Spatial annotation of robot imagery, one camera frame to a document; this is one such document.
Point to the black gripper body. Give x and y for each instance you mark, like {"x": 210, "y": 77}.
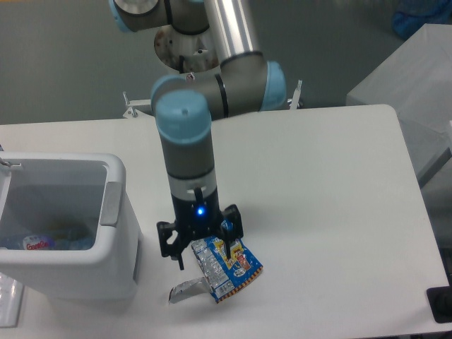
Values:
{"x": 195, "y": 220}

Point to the white covered side table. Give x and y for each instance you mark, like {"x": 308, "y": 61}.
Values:
{"x": 416, "y": 81}

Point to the white plastic trash can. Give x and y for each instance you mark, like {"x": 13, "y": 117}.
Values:
{"x": 37, "y": 188}

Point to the crushed clear plastic bottle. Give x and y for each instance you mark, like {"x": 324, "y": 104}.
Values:
{"x": 61, "y": 240}

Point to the black device at table edge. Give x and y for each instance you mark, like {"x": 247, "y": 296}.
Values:
{"x": 440, "y": 303}

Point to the blue snack wrapper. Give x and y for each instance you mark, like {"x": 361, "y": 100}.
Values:
{"x": 222, "y": 276}

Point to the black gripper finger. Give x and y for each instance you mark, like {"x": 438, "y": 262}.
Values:
{"x": 231, "y": 228}
{"x": 169, "y": 240}

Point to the blue object in background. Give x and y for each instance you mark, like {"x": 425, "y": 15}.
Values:
{"x": 410, "y": 16}

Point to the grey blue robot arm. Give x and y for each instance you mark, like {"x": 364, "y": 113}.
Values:
{"x": 184, "y": 110}

